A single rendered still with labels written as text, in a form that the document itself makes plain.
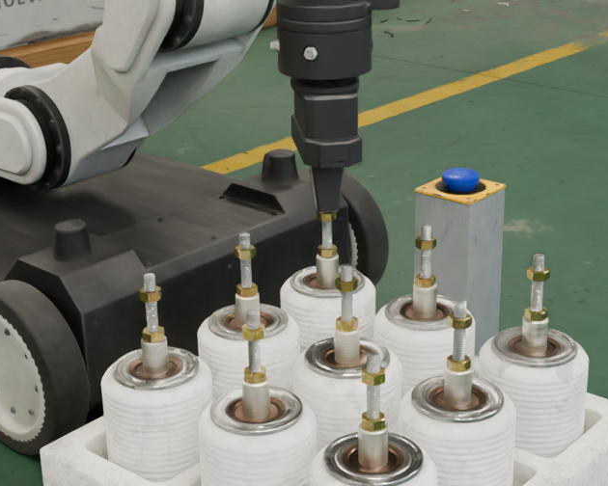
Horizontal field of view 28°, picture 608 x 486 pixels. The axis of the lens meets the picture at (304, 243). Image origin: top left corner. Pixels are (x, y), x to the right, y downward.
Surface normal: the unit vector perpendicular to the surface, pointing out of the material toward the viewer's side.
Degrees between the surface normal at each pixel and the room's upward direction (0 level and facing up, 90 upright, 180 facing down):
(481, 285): 90
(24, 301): 19
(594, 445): 0
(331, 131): 90
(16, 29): 90
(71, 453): 0
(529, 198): 0
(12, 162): 90
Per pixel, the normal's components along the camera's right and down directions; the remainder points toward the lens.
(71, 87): -0.67, 0.29
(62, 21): 0.74, 0.24
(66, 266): -0.02, -0.93
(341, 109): 0.14, 0.36
